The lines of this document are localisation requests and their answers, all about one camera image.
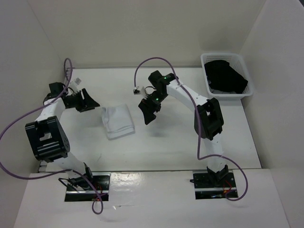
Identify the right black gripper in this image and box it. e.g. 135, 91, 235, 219
139, 90, 168, 124

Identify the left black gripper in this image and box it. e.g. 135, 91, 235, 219
66, 88, 100, 113

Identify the white skirt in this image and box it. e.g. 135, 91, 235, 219
101, 104, 135, 141

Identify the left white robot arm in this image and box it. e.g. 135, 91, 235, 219
25, 82, 100, 190

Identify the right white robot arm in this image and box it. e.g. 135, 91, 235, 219
138, 70, 228, 187

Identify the black skirt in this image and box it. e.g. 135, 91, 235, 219
204, 60, 248, 94

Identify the white plastic basket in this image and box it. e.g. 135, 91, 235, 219
200, 52, 254, 101

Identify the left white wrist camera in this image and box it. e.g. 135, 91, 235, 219
68, 78, 81, 93

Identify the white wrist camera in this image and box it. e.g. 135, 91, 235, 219
68, 78, 81, 93
133, 86, 146, 96

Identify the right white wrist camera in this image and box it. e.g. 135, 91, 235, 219
133, 86, 146, 96

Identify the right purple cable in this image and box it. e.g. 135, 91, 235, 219
134, 57, 249, 201

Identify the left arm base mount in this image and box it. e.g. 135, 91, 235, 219
58, 172, 111, 202

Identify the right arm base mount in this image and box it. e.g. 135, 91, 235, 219
190, 165, 238, 200

